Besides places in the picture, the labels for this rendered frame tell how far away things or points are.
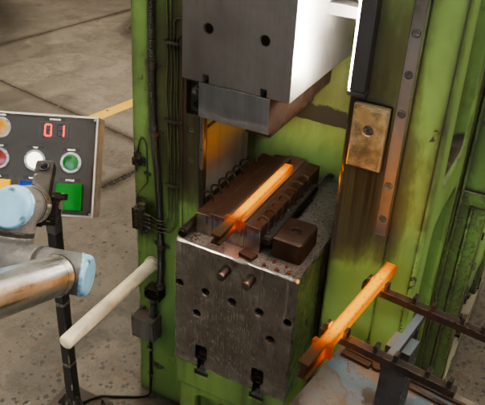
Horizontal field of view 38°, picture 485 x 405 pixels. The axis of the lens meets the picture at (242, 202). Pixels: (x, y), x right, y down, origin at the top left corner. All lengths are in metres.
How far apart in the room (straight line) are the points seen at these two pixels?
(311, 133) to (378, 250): 0.50
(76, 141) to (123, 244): 1.61
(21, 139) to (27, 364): 1.18
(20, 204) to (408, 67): 0.92
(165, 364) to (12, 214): 1.25
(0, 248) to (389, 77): 0.96
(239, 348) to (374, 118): 0.78
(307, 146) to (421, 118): 0.62
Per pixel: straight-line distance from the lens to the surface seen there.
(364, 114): 1.75
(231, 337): 2.06
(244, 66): 1.70
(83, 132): 1.99
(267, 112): 1.71
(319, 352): 1.51
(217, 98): 1.77
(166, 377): 2.68
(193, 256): 1.96
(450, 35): 1.67
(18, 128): 2.04
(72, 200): 1.99
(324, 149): 2.25
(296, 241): 1.86
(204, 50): 1.75
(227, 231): 1.86
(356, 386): 1.85
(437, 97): 1.72
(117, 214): 3.78
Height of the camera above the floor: 2.03
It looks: 31 degrees down
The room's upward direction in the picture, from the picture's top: 3 degrees clockwise
